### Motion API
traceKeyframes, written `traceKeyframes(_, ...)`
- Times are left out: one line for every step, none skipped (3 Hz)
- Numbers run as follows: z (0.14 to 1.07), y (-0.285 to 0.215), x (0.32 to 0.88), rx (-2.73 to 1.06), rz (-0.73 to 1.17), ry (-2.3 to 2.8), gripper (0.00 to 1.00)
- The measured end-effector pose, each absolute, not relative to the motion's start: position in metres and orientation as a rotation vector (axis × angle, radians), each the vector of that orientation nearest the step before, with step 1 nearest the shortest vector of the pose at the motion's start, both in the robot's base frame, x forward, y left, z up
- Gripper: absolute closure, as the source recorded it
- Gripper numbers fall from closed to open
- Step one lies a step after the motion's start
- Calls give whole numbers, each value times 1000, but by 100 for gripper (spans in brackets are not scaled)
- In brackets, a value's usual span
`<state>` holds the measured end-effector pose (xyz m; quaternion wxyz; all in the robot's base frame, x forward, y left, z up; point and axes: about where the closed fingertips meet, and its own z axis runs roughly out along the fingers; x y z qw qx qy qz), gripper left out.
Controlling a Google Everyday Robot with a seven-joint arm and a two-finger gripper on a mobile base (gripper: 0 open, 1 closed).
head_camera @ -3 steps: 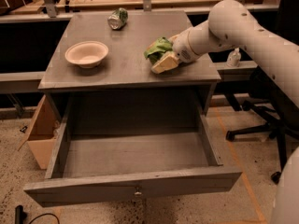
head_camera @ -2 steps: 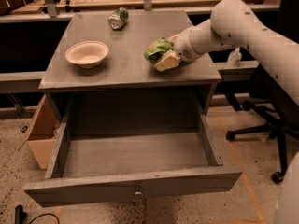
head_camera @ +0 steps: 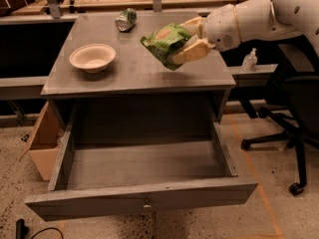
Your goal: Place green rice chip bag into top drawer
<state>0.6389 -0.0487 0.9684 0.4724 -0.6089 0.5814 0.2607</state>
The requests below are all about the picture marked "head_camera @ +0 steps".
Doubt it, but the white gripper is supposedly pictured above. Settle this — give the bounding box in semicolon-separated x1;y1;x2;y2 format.
170;4;240;65

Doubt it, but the green rice chip bag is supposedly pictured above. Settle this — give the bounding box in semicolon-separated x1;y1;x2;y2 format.
141;23;191;71

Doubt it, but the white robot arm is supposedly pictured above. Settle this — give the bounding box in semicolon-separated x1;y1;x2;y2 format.
169;0;319;64

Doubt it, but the metal drawer knob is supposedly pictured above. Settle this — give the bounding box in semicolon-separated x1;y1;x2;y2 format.
143;199;152;210

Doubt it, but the open grey top drawer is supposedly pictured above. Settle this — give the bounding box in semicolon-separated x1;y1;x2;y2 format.
24;108;260;222

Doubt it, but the clear sanitizer pump bottle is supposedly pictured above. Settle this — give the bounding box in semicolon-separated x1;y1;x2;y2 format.
242;48;257;72

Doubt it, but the crushed green soda can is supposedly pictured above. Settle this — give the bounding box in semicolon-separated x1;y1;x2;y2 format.
115;8;137;32

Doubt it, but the grey wooden cabinet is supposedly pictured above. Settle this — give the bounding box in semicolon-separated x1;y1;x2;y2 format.
42;12;234;145

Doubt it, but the beige paper bowl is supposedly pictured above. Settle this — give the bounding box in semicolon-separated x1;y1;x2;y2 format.
69;44;117;73

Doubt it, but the black office chair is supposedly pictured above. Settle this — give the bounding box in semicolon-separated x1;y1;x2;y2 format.
241;44;319;196

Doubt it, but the open cardboard box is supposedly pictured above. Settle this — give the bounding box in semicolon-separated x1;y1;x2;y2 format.
19;103;64;181

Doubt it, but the grey metal left post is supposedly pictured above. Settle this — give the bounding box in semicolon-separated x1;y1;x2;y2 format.
47;0;62;19

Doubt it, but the black cable on floor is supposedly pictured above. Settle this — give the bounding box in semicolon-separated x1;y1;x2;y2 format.
29;226;65;239

